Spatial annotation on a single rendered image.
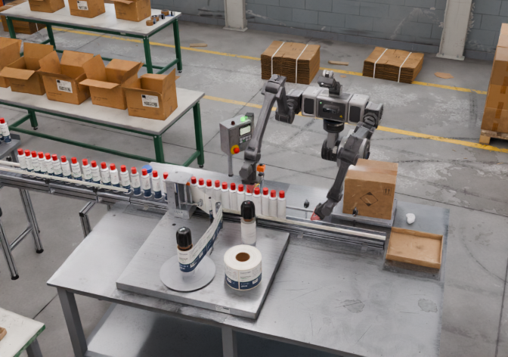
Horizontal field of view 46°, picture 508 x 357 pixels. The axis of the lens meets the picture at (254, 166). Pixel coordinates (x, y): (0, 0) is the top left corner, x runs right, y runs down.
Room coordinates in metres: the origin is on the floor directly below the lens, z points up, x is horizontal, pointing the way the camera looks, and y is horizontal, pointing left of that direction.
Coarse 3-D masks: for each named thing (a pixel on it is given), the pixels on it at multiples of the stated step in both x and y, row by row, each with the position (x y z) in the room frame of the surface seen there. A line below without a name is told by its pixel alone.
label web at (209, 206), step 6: (186, 186) 3.05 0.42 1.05; (192, 186) 3.04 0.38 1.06; (192, 192) 3.05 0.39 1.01; (198, 192) 3.00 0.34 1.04; (192, 198) 3.05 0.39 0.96; (198, 198) 3.00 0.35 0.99; (204, 198) 2.96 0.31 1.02; (204, 204) 2.96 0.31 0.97; (210, 204) 2.89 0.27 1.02; (204, 210) 2.97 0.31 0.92; (210, 210) 2.89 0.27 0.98; (210, 216) 2.90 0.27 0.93; (216, 216) 2.74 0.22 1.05; (216, 222) 2.73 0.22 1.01; (222, 222) 2.83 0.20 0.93; (210, 228) 2.63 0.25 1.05; (216, 228) 2.72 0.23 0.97; (216, 234) 2.72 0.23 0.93
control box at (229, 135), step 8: (232, 120) 3.10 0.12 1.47; (248, 120) 3.09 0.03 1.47; (224, 128) 3.04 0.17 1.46; (232, 128) 3.02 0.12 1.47; (224, 136) 3.04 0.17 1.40; (232, 136) 3.01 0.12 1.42; (240, 136) 3.05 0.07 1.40; (224, 144) 3.05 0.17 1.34; (232, 144) 3.01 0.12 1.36; (240, 144) 3.05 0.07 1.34; (224, 152) 3.05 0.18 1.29; (232, 152) 3.01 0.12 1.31
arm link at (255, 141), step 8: (264, 88) 2.99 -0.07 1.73; (280, 88) 2.96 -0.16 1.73; (272, 96) 2.94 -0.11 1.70; (280, 96) 2.96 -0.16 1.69; (264, 104) 2.92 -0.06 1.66; (272, 104) 2.93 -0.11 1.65; (264, 112) 2.89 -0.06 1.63; (264, 120) 2.86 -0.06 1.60; (256, 128) 2.85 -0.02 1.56; (264, 128) 2.85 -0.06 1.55; (256, 136) 2.81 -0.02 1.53; (248, 144) 2.80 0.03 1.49; (256, 144) 2.78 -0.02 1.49; (248, 152) 2.77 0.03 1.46; (256, 152) 2.75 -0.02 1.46
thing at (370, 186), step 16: (368, 160) 3.18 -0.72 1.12; (352, 176) 3.01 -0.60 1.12; (368, 176) 3.00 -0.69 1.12; (384, 176) 3.00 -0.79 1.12; (352, 192) 2.98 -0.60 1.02; (368, 192) 2.96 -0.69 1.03; (384, 192) 2.93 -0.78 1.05; (352, 208) 2.98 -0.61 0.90; (368, 208) 2.95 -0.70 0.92; (384, 208) 2.93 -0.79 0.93
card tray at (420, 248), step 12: (396, 228) 2.81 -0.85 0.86; (396, 240) 2.74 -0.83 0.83; (408, 240) 2.74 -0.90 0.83; (420, 240) 2.74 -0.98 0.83; (432, 240) 2.73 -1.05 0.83; (396, 252) 2.63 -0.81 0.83; (408, 252) 2.63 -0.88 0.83; (420, 252) 2.63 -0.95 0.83; (432, 252) 2.62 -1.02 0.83; (420, 264) 2.52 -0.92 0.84; (432, 264) 2.50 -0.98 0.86
